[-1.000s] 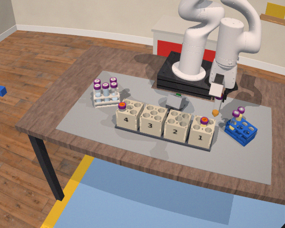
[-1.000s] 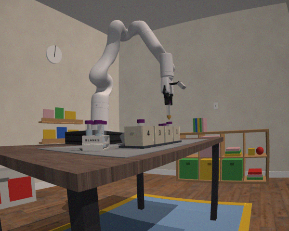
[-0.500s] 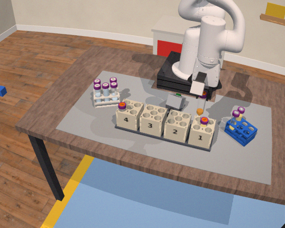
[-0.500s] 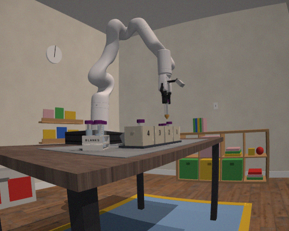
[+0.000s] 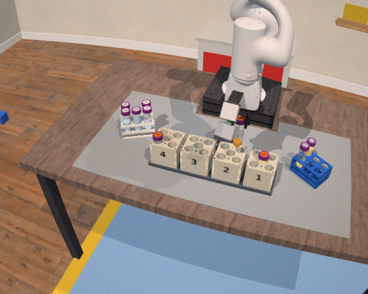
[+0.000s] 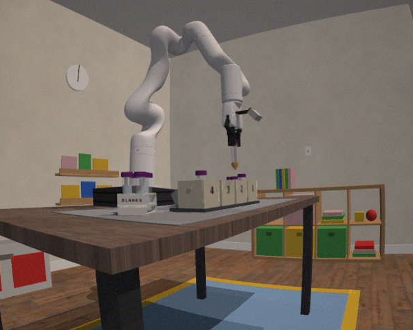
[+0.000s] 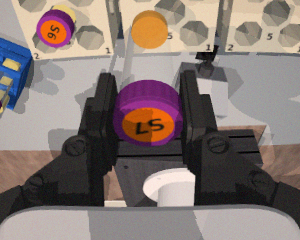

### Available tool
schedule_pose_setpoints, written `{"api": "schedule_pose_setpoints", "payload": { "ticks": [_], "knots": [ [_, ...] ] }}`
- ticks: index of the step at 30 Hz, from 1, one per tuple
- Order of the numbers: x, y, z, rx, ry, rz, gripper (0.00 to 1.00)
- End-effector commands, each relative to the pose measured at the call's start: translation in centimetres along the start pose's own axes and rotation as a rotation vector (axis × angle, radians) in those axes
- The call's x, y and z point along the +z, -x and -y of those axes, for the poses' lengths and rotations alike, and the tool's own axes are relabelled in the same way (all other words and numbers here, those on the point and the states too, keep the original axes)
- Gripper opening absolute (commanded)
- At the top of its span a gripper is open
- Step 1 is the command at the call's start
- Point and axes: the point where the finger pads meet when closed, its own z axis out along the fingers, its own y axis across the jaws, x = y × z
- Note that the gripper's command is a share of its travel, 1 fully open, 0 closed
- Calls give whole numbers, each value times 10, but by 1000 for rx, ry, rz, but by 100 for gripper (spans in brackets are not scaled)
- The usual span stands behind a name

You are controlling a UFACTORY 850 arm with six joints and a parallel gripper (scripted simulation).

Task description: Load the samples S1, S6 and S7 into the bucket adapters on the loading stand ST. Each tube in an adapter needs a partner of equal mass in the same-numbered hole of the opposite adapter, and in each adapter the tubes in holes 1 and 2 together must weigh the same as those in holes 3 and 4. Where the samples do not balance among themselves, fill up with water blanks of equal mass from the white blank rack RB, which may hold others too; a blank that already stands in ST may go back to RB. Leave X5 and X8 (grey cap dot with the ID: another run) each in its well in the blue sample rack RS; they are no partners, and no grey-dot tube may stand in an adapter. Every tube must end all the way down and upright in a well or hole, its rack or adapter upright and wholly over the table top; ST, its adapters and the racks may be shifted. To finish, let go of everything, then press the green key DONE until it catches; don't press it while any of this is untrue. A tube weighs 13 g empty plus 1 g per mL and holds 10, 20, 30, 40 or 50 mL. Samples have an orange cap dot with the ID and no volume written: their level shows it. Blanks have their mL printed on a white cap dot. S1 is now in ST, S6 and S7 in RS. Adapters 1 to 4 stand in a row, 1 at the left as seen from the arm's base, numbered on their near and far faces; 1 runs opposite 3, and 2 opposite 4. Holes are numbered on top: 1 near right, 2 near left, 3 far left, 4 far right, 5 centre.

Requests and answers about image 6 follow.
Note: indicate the grey flat mat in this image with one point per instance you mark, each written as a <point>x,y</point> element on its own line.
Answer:
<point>170,218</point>

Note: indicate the beige bucket adapter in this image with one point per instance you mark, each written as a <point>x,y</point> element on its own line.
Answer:
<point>240,191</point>
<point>199,194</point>
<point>251,186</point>
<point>227,192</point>

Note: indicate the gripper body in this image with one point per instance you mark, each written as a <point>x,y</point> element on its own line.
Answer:
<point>229,108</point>

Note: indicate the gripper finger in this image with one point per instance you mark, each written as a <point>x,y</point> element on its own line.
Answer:
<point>237,133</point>
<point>230,132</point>

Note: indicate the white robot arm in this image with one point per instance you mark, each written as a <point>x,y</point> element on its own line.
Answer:
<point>140,110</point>

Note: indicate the white tube rack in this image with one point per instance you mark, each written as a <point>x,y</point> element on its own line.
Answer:
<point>136,204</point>

